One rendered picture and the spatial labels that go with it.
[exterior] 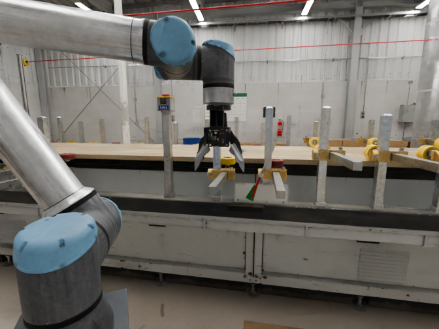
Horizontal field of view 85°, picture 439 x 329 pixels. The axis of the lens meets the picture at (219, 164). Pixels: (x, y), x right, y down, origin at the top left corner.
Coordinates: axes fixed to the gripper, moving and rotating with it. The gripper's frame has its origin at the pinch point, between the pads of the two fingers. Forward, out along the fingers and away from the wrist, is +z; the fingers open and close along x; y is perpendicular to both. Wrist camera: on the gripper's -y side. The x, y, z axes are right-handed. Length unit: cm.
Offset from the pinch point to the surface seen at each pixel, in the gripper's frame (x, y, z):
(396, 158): 70, -35, -1
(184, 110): -223, -751, -62
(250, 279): 11, -64, 80
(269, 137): 18.0, -42.5, -8.7
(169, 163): -32, -45, 5
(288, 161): 30, -58, 5
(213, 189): -4.0, -14.0, 9.8
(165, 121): -33, -45, -16
